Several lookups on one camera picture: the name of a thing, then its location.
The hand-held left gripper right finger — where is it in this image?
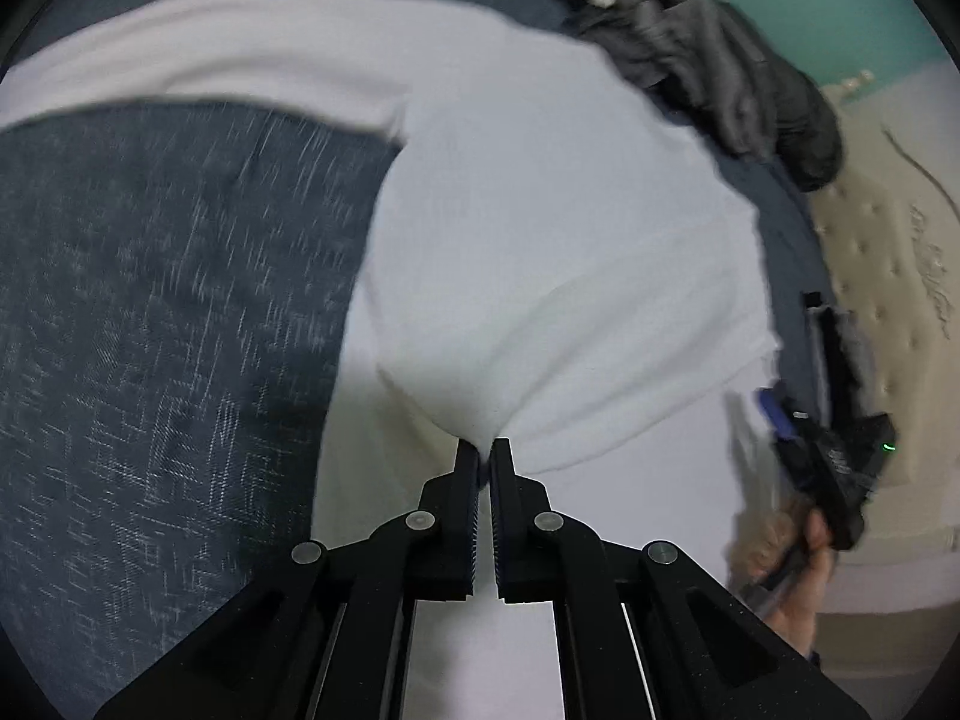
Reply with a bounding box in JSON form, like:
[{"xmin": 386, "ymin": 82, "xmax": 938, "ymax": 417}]
[{"xmin": 489, "ymin": 437, "xmax": 872, "ymax": 720}]

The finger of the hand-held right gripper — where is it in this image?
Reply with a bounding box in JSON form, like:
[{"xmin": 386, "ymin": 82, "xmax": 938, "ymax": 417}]
[
  {"xmin": 804, "ymin": 292, "xmax": 856, "ymax": 432},
  {"xmin": 757, "ymin": 388, "xmax": 797, "ymax": 458}
]

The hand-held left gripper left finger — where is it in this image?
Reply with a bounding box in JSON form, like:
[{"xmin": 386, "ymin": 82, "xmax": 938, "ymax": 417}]
[{"xmin": 94, "ymin": 437, "xmax": 481, "ymax": 720}]

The white t-shirt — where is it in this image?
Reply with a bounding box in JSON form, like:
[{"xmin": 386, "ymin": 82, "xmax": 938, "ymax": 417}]
[{"xmin": 0, "ymin": 0, "xmax": 796, "ymax": 720}]

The pile of grey clothes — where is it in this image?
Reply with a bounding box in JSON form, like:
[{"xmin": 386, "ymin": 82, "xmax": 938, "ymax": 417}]
[{"xmin": 577, "ymin": 0, "xmax": 785, "ymax": 162}]

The person's right hand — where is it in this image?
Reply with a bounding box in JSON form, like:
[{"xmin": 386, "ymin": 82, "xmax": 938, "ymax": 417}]
[{"xmin": 742, "ymin": 514, "xmax": 833, "ymax": 653}]

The cream tufted headboard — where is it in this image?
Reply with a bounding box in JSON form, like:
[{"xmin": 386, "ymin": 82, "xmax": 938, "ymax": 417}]
[{"xmin": 810, "ymin": 69, "xmax": 960, "ymax": 563}]

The dark grey rolled duvet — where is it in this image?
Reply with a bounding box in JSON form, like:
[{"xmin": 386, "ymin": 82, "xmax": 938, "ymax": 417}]
[{"xmin": 630, "ymin": 0, "xmax": 845, "ymax": 192}]

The blue-grey bed sheet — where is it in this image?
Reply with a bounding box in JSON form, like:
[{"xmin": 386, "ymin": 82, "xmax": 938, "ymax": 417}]
[{"xmin": 0, "ymin": 0, "xmax": 833, "ymax": 720}]

